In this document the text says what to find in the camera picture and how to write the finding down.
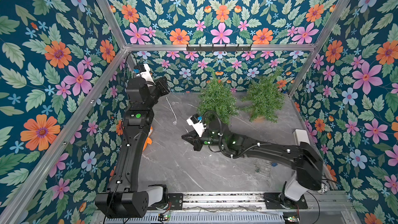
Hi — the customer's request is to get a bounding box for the clear battery box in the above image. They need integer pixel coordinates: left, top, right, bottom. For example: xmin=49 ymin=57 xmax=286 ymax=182
xmin=254 ymin=160 xmax=272 ymax=177

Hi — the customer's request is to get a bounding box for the newspaper print can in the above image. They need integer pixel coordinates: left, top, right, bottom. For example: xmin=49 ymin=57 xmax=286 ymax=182
xmin=317 ymin=182 xmax=329 ymax=195

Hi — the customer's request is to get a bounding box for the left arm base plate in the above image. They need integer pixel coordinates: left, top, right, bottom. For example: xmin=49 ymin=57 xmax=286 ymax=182
xmin=163 ymin=193 xmax=184 ymax=211

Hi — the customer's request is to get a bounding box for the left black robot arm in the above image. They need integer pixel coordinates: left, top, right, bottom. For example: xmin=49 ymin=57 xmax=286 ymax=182
xmin=95 ymin=77 xmax=170 ymax=219

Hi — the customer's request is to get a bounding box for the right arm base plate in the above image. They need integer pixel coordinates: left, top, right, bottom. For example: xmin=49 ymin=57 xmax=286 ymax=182
xmin=263 ymin=192 xmax=308 ymax=210

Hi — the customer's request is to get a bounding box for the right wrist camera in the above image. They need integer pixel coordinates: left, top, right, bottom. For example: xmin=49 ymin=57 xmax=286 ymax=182
xmin=187 ymin=114 xmax=206 ymax=138

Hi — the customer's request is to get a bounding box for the white rectangular box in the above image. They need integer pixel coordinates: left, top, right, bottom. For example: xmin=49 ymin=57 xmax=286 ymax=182
xmin=293 ymin=129 xmax=311 ymax=146

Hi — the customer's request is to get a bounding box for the white slotted cable duct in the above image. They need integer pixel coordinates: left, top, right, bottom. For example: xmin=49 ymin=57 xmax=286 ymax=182
xmin=105 ymin=212 xmax=285 ymax=224

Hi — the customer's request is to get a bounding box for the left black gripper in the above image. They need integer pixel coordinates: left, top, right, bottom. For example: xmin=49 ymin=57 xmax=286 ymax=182
xmin=141 ymin=76 xmax=168 ymax=111

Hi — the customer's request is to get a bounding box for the green christmas tree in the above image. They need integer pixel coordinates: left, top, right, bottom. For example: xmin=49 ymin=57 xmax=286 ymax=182
xmin=241 ymin=69 xmax=285 ymax=123
xmin=198 ymin=72 xmax=238 ymax=124

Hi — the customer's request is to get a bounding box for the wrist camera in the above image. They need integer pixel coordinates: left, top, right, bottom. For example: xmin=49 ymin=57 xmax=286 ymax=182
xmin=133 ymin=63 xmax=154 ymax=86
xmin=187 ymin=114 xmax=206 ymax=138

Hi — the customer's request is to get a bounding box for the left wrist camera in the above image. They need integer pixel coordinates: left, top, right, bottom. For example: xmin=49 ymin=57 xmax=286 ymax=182
xmin=133 ymin=63 xmax=154 ymax=86

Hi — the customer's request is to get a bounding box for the orange shark plush toy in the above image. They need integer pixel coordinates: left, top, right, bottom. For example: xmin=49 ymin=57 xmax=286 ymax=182
xmin=143 ymin=127 xmax=153 ymax=151

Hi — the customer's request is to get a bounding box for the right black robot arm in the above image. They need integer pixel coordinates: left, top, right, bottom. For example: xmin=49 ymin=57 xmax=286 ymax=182
xmin=181 ymin=121 xmax=323 ymax=205

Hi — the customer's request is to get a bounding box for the black hook rail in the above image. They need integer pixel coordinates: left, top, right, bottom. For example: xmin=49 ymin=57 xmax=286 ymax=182
xmin=186 ymin=44 xmax=252 ymax=52

